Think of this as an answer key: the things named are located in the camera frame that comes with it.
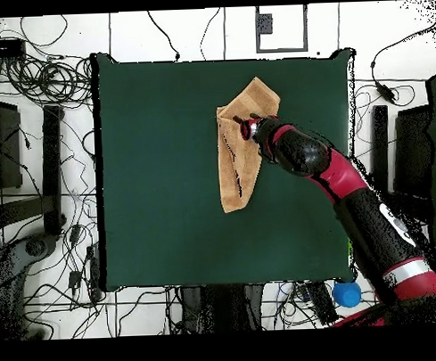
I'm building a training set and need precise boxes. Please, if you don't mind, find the orange terry towel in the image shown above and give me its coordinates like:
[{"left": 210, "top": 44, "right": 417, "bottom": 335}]
[{"left": 214, "top": 75, "right": 285, "bottom": 214}]

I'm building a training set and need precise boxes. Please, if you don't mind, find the large black flat case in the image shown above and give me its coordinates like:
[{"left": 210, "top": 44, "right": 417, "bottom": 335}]
[
  {"left": 0, "top": 98, "right": 24, "bottom": 191},
  {"left": 391, "top": 103, "right": 436, "bottom": 202}
]

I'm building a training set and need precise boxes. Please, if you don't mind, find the small dark square plate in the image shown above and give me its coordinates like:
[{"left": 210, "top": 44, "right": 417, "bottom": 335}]
[{"left": 255, "top": 12, "right": 275, "bottom": 36}]

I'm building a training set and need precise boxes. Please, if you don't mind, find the black upright stand bar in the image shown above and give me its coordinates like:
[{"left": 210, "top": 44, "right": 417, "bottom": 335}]
[
  {"left": 368, "top": 104, "right": 391, "bottom": 193},
  {"left": 38, "top": 104, "right": 69, "bottom": 236}
]

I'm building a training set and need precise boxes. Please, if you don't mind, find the dark green table cloth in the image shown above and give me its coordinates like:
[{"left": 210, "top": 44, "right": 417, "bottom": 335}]
[{"left": 90, "top": 43, "right": 364, "bottom": 292}]

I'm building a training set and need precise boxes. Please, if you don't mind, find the black power strip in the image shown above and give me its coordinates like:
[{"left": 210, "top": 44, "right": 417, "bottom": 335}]
[
  {"left": 306, "top": 280, "right": 339, "bottom": 326},
  {"left": 86, "top": 244, "right": 103, "bottom": 304}
]

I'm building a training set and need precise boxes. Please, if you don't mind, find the blue round object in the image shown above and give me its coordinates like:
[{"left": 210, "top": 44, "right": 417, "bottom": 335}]
[{"left": 331, "top": 279, "right": 363, "bottom": 308}]

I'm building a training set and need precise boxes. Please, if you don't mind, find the dark swivel chair base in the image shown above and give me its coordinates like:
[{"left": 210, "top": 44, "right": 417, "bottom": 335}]
[{"left": 0, "top": 233, "right": 62, "bottom": 296}]

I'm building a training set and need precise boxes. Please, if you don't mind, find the grey square floor frame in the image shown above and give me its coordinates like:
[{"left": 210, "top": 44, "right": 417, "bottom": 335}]
[{"left": 254, "top": 4, "right": 310, "bottom": 54}]

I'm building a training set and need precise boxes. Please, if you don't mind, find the black cable with plug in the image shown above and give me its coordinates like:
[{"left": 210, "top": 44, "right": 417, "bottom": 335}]
[{"left": 146, "top": 9, "right": 182, "bottom": 63}]

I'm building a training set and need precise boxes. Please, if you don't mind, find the black cable with power adapter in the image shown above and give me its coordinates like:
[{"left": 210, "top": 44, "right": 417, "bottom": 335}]
[{"left": 367, "top": 17, "right": 436, "bottom": 106}]

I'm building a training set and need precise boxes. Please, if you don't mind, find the black cable tangle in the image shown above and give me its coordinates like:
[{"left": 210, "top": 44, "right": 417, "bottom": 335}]
[{"left": 0, "top": 52, "right": 95, "bottom": 109}]

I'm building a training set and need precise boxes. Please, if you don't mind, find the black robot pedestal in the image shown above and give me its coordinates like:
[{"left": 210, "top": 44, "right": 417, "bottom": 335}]
[{"left": 180, "top": 283, "right": 263, "bottom": 334}]

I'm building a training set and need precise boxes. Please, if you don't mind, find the black network switch box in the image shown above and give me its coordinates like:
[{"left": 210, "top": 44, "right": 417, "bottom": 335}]
[{"left": 0, "top": 37, "right": 27, "bottom": 62}]

